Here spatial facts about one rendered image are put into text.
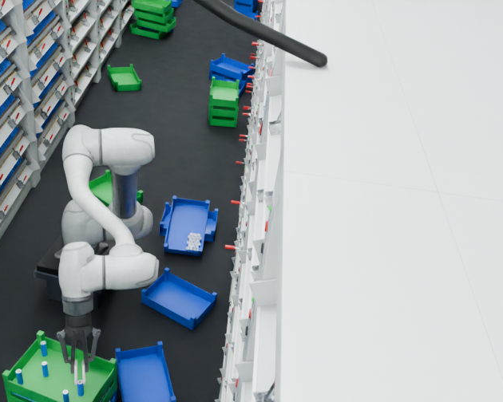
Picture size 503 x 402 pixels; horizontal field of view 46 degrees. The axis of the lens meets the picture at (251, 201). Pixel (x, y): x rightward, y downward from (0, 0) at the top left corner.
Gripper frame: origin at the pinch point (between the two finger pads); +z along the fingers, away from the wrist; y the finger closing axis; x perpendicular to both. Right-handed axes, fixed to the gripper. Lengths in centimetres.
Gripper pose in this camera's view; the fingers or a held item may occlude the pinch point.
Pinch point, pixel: (80, 372)
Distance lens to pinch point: 196.8
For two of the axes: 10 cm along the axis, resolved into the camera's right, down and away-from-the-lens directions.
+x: 2.3, 2.2, -9.5
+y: -9.7, 0.1, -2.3
